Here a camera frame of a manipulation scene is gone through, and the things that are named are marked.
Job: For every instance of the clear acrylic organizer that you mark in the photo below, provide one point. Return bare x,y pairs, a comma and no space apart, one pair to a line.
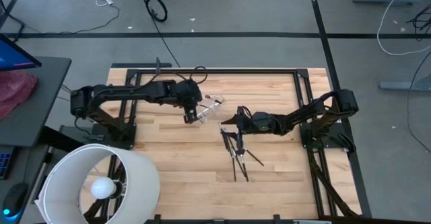
212,113

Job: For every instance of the computer monitor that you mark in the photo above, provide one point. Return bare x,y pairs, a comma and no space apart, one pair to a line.
13,56

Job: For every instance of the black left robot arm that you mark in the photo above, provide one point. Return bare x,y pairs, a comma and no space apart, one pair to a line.
134,91

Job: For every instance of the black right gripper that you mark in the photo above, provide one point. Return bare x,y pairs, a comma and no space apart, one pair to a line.
259,124

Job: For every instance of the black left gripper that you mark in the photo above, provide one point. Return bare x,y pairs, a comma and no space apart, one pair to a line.
190,116

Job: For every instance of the black desk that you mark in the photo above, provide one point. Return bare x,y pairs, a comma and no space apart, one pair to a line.
40,99

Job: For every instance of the fan-head black makeup brush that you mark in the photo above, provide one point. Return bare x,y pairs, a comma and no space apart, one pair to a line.
235,156

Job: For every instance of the white light bulb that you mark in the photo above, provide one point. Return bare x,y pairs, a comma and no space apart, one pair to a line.
102,187

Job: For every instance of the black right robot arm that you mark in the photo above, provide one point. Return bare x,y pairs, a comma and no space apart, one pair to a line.
303,113

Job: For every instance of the short black makeup brush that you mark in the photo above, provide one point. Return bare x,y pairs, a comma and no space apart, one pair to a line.
240,143

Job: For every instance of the pink cloth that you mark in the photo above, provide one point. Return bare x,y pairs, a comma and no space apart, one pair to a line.
13,89

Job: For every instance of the black aluminium table frame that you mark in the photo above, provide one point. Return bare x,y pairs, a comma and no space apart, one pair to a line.
219,71

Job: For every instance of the black keyboard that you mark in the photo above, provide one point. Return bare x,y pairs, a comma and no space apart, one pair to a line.
5,163

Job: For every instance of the black computer mouse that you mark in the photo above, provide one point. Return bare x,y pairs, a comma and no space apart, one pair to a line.
15,197

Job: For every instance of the white lamp shade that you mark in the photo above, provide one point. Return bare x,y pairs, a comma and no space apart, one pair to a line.
141,183

